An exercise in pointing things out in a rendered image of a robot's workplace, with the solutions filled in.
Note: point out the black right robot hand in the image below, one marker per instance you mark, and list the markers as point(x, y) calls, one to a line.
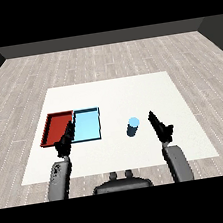
point(162, 129)

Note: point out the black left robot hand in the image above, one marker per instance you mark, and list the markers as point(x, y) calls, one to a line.
point(64, 145)

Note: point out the red open box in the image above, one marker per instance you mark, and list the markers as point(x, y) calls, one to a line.
point(56, 128)

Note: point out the blue can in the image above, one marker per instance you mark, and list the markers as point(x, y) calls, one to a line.
point(132, 127)

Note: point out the light blue open box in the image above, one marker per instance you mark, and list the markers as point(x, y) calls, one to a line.
point(86, 124)

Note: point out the dark grey robot body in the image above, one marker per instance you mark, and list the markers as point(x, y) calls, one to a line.
point(122, 183)

